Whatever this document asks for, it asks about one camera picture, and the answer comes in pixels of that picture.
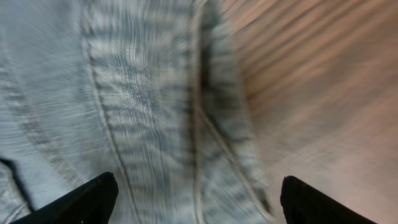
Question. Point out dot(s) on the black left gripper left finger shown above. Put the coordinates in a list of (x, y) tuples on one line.
[(90, 203)]

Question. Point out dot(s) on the light blue denim shorts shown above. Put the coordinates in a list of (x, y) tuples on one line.
[(147, 90)]

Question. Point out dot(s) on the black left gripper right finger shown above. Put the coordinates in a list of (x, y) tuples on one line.
[(303, 204)]

